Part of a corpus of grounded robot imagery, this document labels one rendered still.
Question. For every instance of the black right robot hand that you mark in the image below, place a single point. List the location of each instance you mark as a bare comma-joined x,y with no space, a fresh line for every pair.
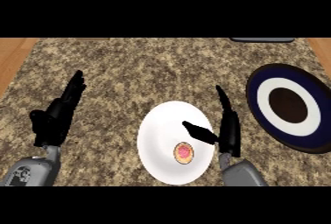
229,128

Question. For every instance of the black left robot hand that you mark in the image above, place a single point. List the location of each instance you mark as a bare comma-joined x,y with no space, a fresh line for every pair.
56,116

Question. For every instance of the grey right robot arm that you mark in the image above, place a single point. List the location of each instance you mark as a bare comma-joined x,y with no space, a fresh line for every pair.
239,172

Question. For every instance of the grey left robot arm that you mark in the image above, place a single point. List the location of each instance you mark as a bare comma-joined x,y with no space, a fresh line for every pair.
34,170

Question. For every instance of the blue white brown plate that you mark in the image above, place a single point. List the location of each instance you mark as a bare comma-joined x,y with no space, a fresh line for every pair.
288,108

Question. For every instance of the dark grey flat object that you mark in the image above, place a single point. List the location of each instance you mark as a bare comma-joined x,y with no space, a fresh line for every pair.
262,39

